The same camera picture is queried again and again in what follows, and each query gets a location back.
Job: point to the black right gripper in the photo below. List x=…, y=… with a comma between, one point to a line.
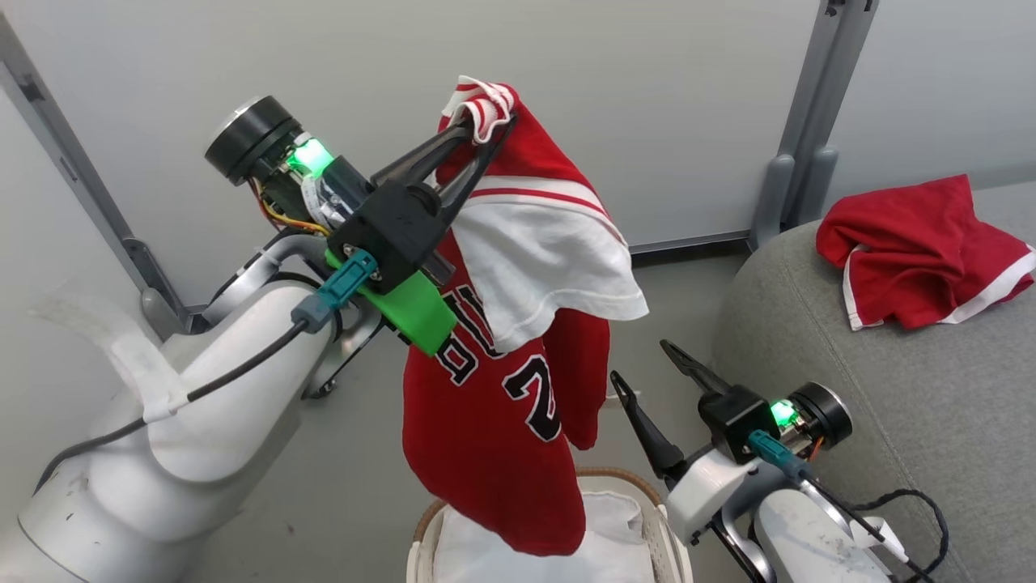
x=736, y=421

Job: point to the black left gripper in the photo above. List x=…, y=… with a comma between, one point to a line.
x=396, y=231

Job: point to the red basketball jersey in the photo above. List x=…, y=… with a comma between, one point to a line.
x=486, y=445

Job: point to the red shorts with white trim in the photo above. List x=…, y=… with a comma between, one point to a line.
x=914, y=251

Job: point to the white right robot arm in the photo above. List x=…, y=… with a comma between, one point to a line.
x=801, y=538

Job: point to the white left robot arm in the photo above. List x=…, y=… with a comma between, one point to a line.
x=186, y=470

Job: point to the grey fabric sofa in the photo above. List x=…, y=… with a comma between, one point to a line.
x=931, y=421

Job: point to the wicker laundry basket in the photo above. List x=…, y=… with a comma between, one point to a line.
x=668, y=538

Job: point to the white basket liner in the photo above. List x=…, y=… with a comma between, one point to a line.
x=486, y=559

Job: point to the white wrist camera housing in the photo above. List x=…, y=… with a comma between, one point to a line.
x=708, y=494

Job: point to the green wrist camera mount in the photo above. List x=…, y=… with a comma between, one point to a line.
x=417, y=312

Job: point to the grey partition base rail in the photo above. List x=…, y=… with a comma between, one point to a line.
x=688, y=243

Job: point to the grey partition post with foot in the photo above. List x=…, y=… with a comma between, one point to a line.
x=809, y=162
x=89, y=194

